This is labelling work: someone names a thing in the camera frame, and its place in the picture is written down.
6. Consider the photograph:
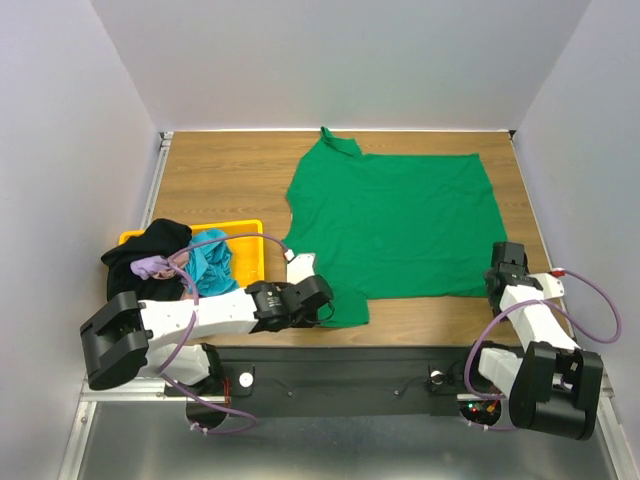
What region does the aluminium frame rail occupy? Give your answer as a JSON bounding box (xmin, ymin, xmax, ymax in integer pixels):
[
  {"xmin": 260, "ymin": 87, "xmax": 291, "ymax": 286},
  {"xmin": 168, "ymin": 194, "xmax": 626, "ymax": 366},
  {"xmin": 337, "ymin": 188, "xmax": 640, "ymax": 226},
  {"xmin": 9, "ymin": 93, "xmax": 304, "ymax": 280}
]
[{"xmin": 79, "ymin": 349, "xmax": 621, "ymax": 406}]

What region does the teal t shirt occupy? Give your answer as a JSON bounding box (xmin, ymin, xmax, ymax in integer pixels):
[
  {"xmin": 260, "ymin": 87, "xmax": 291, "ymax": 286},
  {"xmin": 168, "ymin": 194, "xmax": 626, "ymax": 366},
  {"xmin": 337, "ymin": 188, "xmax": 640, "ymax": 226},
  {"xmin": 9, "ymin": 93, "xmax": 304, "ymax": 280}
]
[{"xmin": 185, "ymin": 241, "xmax": 239, "ymax": 297}]

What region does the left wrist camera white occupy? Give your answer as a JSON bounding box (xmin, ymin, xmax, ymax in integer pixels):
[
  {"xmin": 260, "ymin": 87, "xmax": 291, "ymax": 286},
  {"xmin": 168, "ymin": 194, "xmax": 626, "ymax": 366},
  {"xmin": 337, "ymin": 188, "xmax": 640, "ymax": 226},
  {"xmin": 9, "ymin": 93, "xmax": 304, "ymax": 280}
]
[{"xmin": 284, "ymin": 249, "xmax": 316, "ymax": 285}]

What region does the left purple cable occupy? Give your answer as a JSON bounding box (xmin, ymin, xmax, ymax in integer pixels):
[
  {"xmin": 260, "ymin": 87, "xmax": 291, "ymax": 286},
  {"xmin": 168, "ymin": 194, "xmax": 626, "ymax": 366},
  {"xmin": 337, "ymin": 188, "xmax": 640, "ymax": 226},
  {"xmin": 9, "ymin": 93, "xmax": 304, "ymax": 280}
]
[{"xmin": 158, "ymin": 233, "xmax": 301, "ymax": 435}]

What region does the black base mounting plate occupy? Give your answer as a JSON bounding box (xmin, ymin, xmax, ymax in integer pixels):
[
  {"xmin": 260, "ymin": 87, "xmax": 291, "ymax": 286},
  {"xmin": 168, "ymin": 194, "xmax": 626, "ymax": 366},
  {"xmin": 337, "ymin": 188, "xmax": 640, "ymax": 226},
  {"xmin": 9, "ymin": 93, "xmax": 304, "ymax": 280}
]
[{"xmin": 188, "ymin": 346, "xmax": 484, "ymax": 419}]

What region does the black t shirt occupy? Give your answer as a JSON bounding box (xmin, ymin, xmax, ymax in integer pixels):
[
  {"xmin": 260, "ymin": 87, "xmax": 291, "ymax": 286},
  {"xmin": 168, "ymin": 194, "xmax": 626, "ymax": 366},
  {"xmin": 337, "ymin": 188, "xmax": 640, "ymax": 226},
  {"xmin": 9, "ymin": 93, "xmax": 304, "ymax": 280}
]
[{"xmin": 101, "ymin": 219, "xmax": 192, "ymax": 301}]

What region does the pink t shirt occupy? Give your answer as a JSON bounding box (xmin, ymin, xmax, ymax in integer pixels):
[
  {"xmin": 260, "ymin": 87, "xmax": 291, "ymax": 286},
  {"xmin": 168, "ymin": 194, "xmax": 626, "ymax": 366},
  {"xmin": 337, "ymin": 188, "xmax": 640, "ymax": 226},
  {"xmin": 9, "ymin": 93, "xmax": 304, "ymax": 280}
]
[{"xmin": 152, "ymin": 252, "xmax": 193, "ymax": 300}]

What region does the yellow plastic tray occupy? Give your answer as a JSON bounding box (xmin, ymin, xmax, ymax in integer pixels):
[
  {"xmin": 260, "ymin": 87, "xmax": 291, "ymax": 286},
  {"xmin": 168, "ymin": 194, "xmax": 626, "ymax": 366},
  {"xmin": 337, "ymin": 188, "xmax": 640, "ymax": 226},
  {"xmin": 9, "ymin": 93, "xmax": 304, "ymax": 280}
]
[{"xmin": 118, "ymin": 220, "xmax": 265, "ymax": 288}]

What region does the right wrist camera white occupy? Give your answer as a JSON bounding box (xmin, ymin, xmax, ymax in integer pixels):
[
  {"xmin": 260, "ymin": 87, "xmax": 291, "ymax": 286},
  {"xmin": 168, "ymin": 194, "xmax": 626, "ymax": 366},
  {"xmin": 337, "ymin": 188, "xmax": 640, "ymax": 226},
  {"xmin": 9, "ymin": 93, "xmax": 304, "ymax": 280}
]
[{"xmin": 529, "ymin": 271, "xmax": 565, "ymax": 300}]

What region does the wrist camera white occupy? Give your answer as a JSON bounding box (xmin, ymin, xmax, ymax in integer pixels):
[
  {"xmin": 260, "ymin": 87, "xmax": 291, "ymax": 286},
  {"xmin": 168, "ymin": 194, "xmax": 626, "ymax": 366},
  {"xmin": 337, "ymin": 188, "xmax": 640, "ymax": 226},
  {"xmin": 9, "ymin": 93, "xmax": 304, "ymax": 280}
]
[
  {"xmin": 284, "ymin": 249, "xmax": 316, "ymax": 285},
  {"xmin": 529, "ymin": 271, "xmax": 565, "ymax": 300}
]

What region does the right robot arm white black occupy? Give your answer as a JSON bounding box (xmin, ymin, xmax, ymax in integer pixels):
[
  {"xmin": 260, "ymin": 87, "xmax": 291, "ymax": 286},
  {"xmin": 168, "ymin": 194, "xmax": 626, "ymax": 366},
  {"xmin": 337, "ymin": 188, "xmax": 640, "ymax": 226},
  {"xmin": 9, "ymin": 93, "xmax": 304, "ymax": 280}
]
[{"xmin": 460, "ymin": 241, "xmax": 604, "ymax": 441}]

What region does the purple cable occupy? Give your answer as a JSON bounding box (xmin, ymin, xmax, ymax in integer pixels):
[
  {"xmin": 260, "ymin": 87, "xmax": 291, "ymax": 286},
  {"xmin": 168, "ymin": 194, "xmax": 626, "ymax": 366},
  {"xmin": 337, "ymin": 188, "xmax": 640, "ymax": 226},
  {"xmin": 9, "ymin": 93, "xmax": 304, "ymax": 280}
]
[
  {"xmin": 158, "ymin": 233, "xmax": 301, "ymax": 435},
  {"xmin": 463, "ymin": 269, "xmax": 623, "ymax": 432}
]

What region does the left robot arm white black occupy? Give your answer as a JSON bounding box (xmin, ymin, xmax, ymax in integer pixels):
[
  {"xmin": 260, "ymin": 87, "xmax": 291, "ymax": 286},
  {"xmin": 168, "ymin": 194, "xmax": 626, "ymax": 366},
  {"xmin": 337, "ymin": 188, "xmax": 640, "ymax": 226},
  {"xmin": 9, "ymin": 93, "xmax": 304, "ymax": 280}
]
[{"xmin": 80, "ymin": 275, "xmax": 334, "ymax": 394}]

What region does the green t shirt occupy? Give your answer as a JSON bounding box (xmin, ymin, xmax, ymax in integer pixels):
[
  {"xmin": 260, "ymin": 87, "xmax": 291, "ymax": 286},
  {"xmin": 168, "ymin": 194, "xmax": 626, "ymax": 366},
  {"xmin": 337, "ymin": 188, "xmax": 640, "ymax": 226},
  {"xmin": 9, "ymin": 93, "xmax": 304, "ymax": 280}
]
[{"xmin": 284, "ymin": 127, "xmax": 507, "ymax": 328}]

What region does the lilac t shirt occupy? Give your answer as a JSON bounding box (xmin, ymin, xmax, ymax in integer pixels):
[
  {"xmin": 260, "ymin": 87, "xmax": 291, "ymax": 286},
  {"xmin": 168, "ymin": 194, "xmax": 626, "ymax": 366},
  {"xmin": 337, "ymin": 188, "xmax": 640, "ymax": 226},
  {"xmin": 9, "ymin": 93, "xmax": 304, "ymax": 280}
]
[{"xmin": 130, "ymin": 255, "xmax": 174, "ymax": 280}]

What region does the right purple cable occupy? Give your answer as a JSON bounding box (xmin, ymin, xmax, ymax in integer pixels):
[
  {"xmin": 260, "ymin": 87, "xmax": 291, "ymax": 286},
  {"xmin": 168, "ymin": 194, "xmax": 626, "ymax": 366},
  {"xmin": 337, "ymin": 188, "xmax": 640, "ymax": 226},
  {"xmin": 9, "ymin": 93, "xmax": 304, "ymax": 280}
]
[{"xmin": 463, "ymin": 269, "xmax": 623, "ymax": 432}]

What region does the left side aluminium rail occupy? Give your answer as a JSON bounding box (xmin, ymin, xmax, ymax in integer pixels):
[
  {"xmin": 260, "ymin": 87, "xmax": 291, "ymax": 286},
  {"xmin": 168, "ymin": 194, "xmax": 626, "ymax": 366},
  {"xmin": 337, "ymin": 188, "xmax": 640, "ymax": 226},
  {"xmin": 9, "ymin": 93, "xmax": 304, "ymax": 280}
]
[{"xmin": 140, "ymin": 131, "xmax": 174, "ymax": 229}]

